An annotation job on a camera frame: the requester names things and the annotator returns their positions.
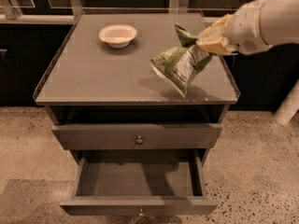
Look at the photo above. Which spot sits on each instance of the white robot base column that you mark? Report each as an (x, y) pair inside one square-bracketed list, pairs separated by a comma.
[(289, 106)]

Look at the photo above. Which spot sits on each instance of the round metal drawer knob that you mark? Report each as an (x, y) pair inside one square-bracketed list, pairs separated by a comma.
[(139, 140)]

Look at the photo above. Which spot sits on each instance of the dark background cabinet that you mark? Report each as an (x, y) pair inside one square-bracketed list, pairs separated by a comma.
[(25, 53), (264, 79)]

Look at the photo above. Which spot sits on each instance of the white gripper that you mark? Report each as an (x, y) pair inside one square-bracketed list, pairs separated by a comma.
[(246, 28)]

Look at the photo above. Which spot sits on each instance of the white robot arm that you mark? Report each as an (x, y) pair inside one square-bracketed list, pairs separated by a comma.
[(280, 22)]

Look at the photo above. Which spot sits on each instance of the dark left background cabinet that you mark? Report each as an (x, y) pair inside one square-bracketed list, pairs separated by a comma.
[(25, 53)]

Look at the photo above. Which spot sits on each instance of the open middle drawer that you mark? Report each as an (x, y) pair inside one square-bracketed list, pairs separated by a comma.
[(119, 182)]

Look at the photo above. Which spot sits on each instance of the metal middle drawer knob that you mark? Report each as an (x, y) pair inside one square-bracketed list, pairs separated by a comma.
[(141, 212)]

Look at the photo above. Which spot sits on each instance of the dark right background cabinet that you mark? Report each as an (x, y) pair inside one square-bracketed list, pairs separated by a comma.
[(264, 79)]

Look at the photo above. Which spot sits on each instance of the grey drawer cabinet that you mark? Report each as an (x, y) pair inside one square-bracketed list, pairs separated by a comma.
[(89, 82)]

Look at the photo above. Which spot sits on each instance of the closed top drawer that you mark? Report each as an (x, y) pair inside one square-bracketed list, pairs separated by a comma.
[(123, 136)]

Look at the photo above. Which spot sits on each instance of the green jalapeno chip bag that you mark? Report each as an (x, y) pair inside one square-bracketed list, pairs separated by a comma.
[(180, 65)]

